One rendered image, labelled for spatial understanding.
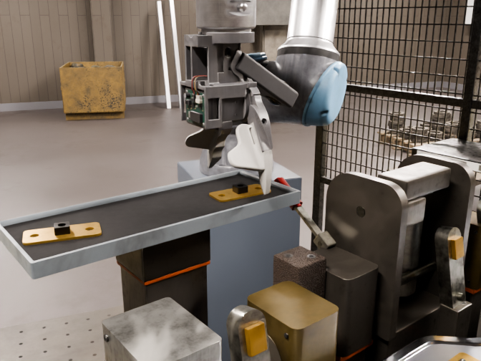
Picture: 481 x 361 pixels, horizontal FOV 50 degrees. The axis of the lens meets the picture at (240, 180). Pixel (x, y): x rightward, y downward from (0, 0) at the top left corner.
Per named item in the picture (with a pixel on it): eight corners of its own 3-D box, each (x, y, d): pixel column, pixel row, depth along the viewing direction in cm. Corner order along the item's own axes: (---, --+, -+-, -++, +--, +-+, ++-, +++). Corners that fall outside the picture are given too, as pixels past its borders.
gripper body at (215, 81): (180, 124, 70) (177, 31, 66) (235, 119, 74) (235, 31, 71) (207, 135, 64) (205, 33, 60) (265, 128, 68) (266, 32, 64)
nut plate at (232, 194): (220, 203, 70) (220, 194, 69) (207, 195, 73) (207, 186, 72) (272, 192, 74) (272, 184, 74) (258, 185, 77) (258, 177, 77)
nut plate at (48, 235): (22, 246, 56) (21, 236, 56) (23, 233, 60) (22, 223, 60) (101, 236, 59) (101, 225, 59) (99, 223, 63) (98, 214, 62)
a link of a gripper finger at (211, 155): (174, 156, 78) (189, 112, 71) (209, 151, 80) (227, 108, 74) (182, 172, 76) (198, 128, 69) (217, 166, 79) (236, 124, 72)
